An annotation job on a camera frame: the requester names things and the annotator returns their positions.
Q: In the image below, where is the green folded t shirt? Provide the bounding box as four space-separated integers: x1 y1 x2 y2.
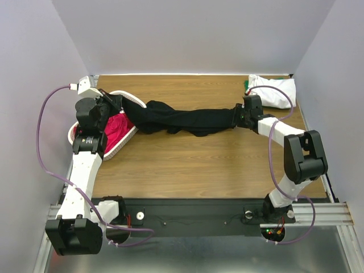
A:
244 77 284 92

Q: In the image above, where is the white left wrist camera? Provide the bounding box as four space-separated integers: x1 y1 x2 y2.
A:
77 76 103 98

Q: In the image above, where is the black t shirt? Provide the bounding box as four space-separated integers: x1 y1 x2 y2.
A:
107 92 242 139

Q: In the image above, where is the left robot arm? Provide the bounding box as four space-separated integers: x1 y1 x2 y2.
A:
45 89 127 256

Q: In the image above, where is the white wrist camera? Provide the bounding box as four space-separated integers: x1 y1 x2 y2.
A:
77 76 103 98
245 89 258 96

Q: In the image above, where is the purple cable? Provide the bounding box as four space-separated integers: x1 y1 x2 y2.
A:
36 85 156 247
250 85 316 246

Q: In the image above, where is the white perforated plastic basket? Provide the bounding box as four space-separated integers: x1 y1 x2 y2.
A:
68 90 146 160

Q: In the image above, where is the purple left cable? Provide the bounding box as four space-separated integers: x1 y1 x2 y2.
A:
36 85 156 247

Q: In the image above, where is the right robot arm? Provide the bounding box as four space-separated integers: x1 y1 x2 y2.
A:
232 95 328 223

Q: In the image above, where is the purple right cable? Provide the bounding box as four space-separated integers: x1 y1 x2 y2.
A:
250 85 316 246

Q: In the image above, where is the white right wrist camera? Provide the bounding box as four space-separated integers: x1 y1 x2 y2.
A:
245 89 258 96

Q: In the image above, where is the pink t shirt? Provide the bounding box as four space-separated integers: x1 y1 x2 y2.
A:
105 113 134 153

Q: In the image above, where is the white folded t shirt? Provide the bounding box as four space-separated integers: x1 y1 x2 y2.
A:
248 75 296 109

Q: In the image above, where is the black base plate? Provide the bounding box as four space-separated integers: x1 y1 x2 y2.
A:
113 198 295 237

